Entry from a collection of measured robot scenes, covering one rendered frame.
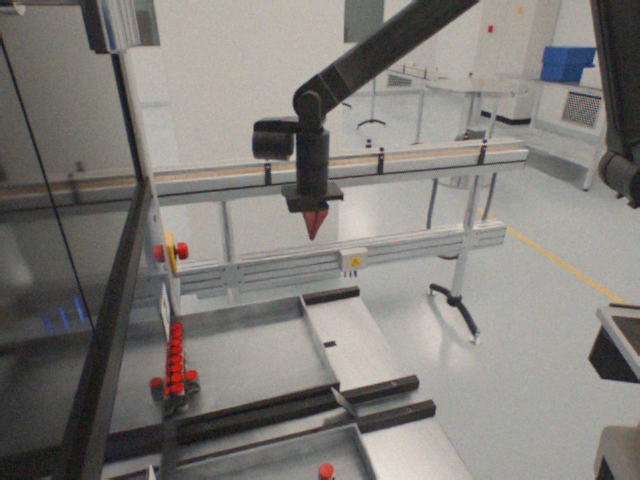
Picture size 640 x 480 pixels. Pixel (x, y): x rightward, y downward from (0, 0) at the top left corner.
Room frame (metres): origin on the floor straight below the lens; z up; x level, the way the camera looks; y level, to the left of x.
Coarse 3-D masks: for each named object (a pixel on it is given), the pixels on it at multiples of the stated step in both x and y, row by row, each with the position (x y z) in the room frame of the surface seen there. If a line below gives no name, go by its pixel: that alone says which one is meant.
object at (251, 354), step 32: (192, 320) 0.67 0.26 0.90; (224, 320) 0.69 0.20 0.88; (256, 320) 0.69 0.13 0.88; (288, 320) 0.70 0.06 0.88; (192, 352) 0.60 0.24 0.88; (224, 352) 0.60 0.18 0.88; (256, 352) 0.60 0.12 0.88; (288, 352) 0.60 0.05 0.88; (320, 352) 0.59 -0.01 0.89; (224, 384) 0.52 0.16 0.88; (256, 384) 0.52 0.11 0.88; (288, 384) 0.52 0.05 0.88; (320, 384) 0.52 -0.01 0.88; (192, 416) 0.43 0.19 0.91; (224, 416) 0.44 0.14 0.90
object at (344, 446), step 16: (320, 432) 0.40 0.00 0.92; (336, 432) 0.40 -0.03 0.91; (352, 432) 0.41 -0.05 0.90; (256, 448) 0.37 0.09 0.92; (272, 448) 0.38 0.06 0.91; (288, 448) 0.38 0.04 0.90; (304, 448) 0.39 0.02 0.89; (320, 448) 0.40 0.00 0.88; (336, 448) 0.40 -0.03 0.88; (352, 448) 0.40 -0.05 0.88; (192, 464) 0.35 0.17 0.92; (208, 464) 0.35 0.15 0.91; (224, 464) 0.36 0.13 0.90; (240, 464) 0.36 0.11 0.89; (256, 464) 0.37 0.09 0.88; (272, 464) 0.37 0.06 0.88; (288, 464) 0.37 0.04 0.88; (304, 464) 0.37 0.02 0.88; (320, 464) 0.37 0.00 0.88; (336, 464) 0.37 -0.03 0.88; (352, 464) 0.37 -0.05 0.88; (368, 464) 0.36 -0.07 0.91
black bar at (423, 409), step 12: (396, 408) 0.45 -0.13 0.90; (408, 408) 0.46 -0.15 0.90; (420, 408) 0.45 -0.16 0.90; (432, 408) 0.46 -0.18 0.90; (348, 420) 0.43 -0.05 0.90; (360, 420) 0.43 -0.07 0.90; (372, 420) 0.43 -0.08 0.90; (384, 420) 0.43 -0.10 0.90; (396, 420) 0.44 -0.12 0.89; (408, 420) 0.44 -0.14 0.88; (300, 432) 0.41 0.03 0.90; (312, 432) 0.41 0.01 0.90; (360, 432) 0.42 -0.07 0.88; (252, 444) 0.39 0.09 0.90; (264, 444) 0.39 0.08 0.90; (204, 456) 0.37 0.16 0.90; (216, 456) 0.37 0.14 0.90
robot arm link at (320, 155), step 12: (288, 132) 0.68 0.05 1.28; (300, 132) 0.68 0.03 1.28; (312, 132) 0.68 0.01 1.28; (324, 132) 0.69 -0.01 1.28; (288, 144) 0.68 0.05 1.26; (300, 144) 0.67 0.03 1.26; (312, 144) 0.66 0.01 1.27; (324, 144) 0.67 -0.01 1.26; (300, 156) 0.67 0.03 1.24; (312, 156) 0.66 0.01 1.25; (324, 156) 0.67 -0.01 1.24; (312, 168) 0.67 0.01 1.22
